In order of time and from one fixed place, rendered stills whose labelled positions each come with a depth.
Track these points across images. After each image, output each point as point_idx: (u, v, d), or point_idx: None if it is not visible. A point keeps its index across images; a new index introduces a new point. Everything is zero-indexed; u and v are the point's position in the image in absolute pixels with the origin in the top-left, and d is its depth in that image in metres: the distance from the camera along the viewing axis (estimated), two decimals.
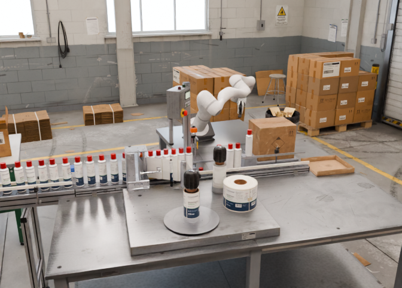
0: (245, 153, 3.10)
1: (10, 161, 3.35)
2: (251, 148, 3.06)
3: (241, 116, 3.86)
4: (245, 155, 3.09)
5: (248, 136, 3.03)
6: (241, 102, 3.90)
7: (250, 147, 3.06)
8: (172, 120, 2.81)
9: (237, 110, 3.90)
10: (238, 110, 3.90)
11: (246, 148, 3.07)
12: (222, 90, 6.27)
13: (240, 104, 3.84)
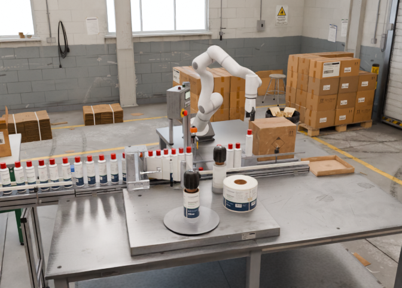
0: (245, 153, 3.10)
1: (10, 161, 3.35)
2: (251, 148, 3.06)
3: (249, 117, 3.05)
4: (245, 155, 3.09)
5: (248, 136, 3.03)
6: (253, 106, 2.93)
7: (250, 147, 3.06)
8: (172, 120, 2.81)
9: (246, 111, 2.99)
10: (247, 109, 2.99)
11: (246, 148, 3.07)
12: (222, 90, 6.27)
13: (253, 115, 2.93)
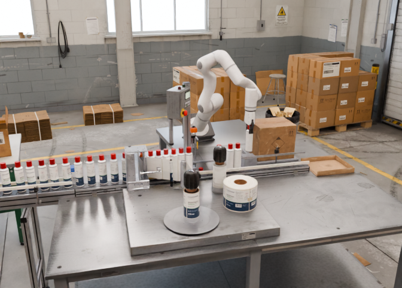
0: (245, 148, 3.09)
1: (10, 161, 3.35)
2: (251, 144, 3.05)
3: None
4: (246, 150, 3.08)
5: (248, 131, 3.02)
6: (253, 118, 2.96)
7: (250, 142, 3.04)
8: (172, 120, 2.81)
9: (246, 123, 3.02)
10: (246, 122, 3.03)
11: (246, 144, 3.06)
12: (222, 90, 6.27)
13: (252, 128, 2.98)
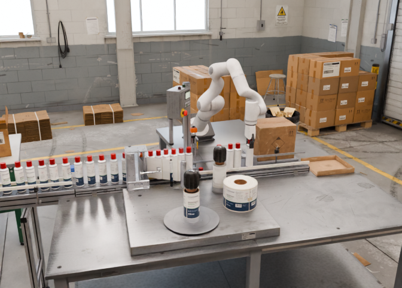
0: (245, 163, 2.95)
1: (10, 161, 3.35)
2: (252, 158, 2.92)
3: None
4: (246, 166, 2.94)
5: (249, 146, 2.88)
6: (253, 133, 2.83)
7: (250, 157, 2.91)
8: (172, 120, 2.81)
9: (246, 137, 2.89)
10: (246, 136, 2.89)
11: (246, 158, 2.93)
12: (222, 90, 6.27)
13: (252, 142, 2.85)
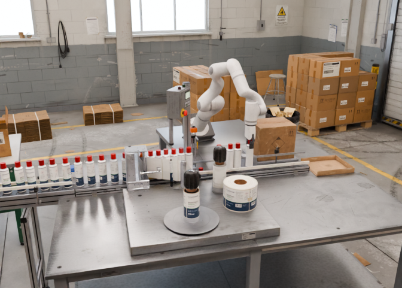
0: (245, 163, 2.95)
1: (10, 161, 3.35)
2: (252, 158, 2.92)
3: None
4: (246, 166, 2.95)
5: (249, 146, 2.89)
6: (253, 133, 2.83)
7: (250, 158, 2.91)
8: (172, 120, 2.81)
9: (246, 138, 2.89)
10: (246, 136, 2.89)
11: (246, 158, 2.93)
12: (222, 90, 6.27)
13: (252, 143, 2.85)
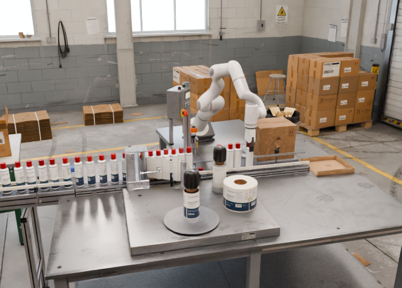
0: (245, 166, 2.96)
1: (10, 161, 3.35)
2: (252, 161, 2.93)
3: None
4: None
5: (249, 149, 2.89)
6: (253, 136, 2.84)
7: (250, 160, 2.92)
8: (172, 120, 2.81)
9: (246, 141, 2.90)
10: (246, 139, 2.90)
11: (246, 161, 2.93)
12: (222, 90, 6.27)
13: (252, 146, 2.86)
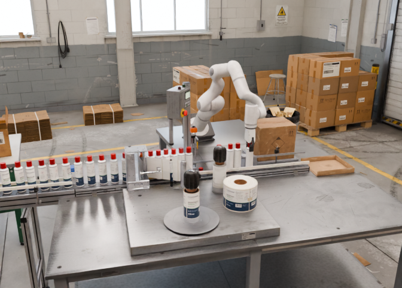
0: (245, 166, 2.96)
1: (10, 161, 3.35)
2: (252, 161, 2.93)
3: None
4: None
5: (249, 149, 2.89)
6: (253, 136, 2.84)
7: (250, 160, 2.92)
8: (172, 120, 2.81)
9: (246, 141, 2.90)
10: (246, 139, 2.90)
11: (246, 161, 2.94)
12: (222, 90, 6.27)
13: (252, 146, 2.86)
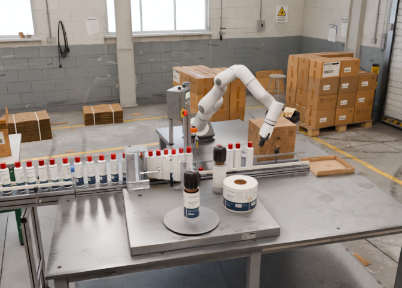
0: (245, 166, 2.96)
1: (10, 161, 3.35)
2: (252, 161, 2.93)
3: (262, 145, 2.94)
4: None
5: (249, 149, 2.89)
6: (270, 132, 2.86)
7: (250, 160, 2.92)
8: (172, 120, 2.81)
9: (260, 135, 2.92)
10: (261, 134, 2.92)
11: (246, 161, 2.94)
12: None
13: (264, 141, 2.90)
